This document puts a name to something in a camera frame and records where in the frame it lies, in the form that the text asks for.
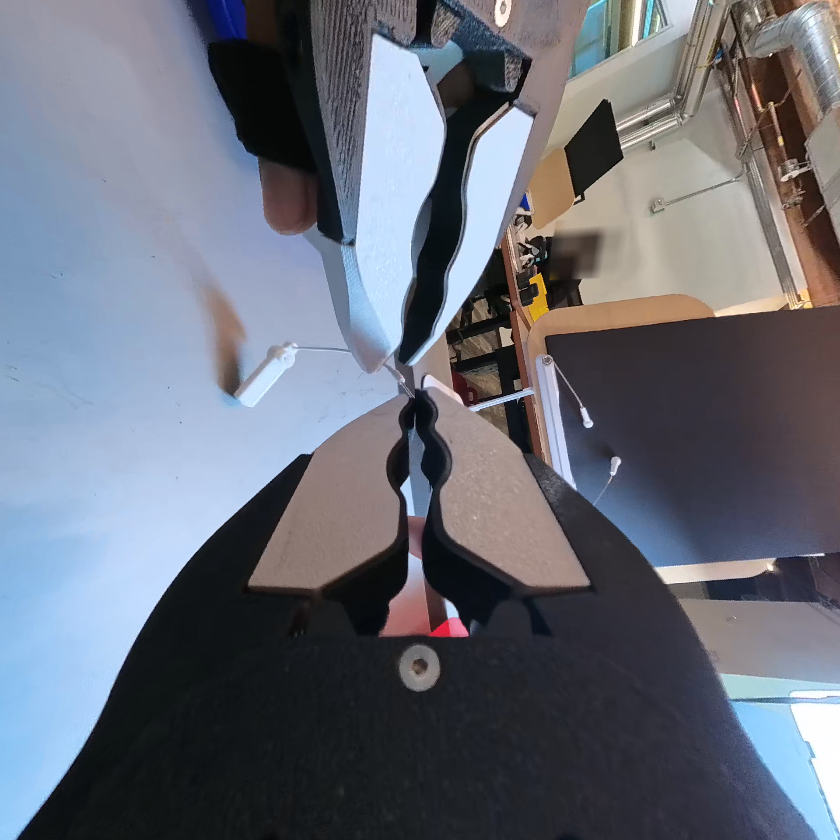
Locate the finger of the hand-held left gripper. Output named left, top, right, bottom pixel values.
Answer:
left=305, top=33, right=448, bottom=375
left=397, top=101, right=537, bottom=368

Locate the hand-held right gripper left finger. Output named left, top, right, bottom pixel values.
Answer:
left=247, top=394, right=416, bottom=614

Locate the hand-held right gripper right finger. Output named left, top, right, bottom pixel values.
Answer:
left=415, top=387, right=593, bottom=627

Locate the white tag with wire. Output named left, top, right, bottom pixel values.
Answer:
left=234, top=341, right=416, bottom=409

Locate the person's left hand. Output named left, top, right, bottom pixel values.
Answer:
left=258, top=159, right=321, bottom=237

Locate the black board with wooden back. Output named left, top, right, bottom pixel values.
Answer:
left=528, top=98, right=626, bottom=231

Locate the wooden desk with black legs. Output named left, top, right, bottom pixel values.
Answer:
left=499, top=226, right=534, bottom=395

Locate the black board on white stand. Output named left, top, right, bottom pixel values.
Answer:
left=420, top=294, right=840, bottom=586

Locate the studio light panel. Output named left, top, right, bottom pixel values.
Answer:
left=787, top=689, right=840, bottom=840

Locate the silver wall pipe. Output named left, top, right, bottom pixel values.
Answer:
left=617, top=0, right=729, bottom=152

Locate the silver ventilation duct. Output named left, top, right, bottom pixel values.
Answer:
left=748, top=0, right=840, bottom=112

